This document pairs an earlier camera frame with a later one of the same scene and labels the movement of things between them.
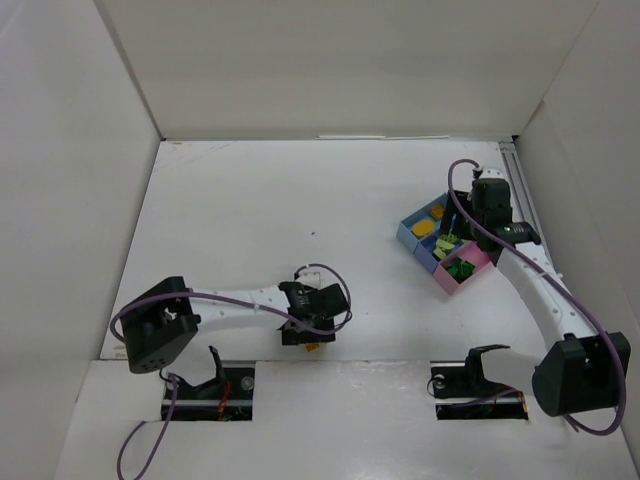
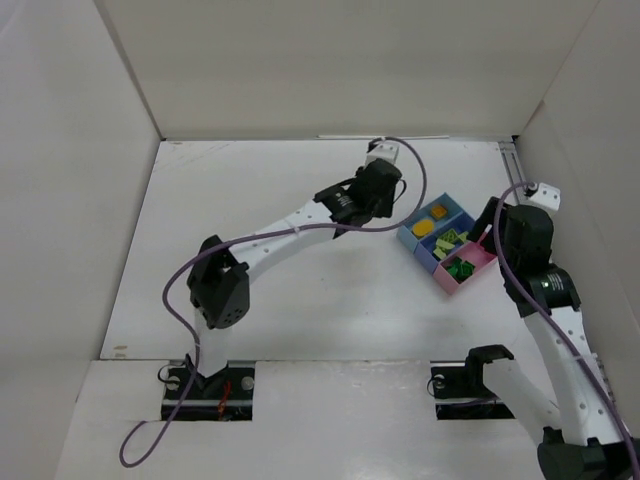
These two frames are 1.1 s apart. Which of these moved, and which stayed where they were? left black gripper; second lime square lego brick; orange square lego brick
Moved: left black gripper
Stayed: second lime square lego brick; orange square lego brick
